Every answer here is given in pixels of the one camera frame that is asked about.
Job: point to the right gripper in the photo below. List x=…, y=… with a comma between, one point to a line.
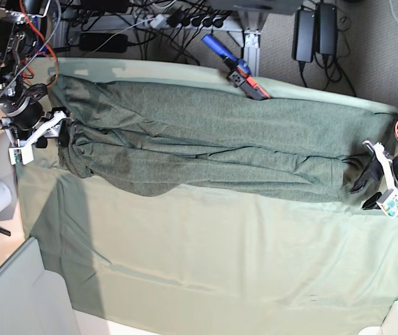
x=59, y=132

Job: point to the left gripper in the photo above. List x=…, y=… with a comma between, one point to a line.
x=371, y=176

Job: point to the dark green T-shirt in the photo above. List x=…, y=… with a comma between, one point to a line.
x=148, y=138

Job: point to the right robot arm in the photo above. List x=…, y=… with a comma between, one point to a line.
x=21, y=42

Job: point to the black box on floor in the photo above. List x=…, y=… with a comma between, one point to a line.
x=103, y=42

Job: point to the white charger plug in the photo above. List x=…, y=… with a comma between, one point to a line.
x=158, y=22

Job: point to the grey power strip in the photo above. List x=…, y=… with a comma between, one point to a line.
x=226, y=23

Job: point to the blue and orange clamp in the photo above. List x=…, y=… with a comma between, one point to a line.
x=240, y=74

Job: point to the light green box edge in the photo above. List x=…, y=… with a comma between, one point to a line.
x=33, y=300

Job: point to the left black power adapter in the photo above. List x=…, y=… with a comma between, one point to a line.
x=326, y=29

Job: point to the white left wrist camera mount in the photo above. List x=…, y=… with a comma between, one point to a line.
x=389, y=181

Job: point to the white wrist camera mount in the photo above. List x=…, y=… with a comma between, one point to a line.
x=24, y=131
x=389, y=181

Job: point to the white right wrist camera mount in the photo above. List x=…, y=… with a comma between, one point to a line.
x=24, y=131

